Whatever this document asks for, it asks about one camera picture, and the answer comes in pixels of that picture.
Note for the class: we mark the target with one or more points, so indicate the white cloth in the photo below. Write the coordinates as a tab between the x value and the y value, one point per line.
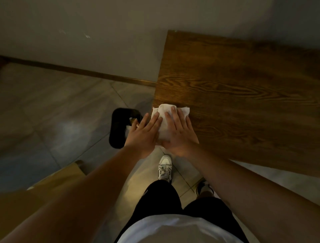
162	109

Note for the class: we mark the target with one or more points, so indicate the person's left forearm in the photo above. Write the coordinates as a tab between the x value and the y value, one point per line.
75	200

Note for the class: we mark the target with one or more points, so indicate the black trash bin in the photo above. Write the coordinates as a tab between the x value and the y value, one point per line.
118	130

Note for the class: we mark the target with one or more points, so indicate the black trousers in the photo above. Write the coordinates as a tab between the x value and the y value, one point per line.
160	200

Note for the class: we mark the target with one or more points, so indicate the person's left hand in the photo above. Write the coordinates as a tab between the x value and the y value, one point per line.
142	137

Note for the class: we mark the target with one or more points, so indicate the white shirt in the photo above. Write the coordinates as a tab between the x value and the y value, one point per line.
180	230

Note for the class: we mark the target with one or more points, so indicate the person's right hand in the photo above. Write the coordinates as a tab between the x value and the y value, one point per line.
181	137

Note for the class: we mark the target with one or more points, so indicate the person's right forearm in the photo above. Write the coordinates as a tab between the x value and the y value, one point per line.
262	200

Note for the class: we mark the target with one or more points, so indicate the white left shoe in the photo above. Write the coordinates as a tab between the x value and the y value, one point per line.
165	170

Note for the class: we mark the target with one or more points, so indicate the white shoe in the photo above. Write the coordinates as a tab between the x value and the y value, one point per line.
205	189
165	170

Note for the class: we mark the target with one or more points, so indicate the white right shoe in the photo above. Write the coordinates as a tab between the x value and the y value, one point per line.
205	189

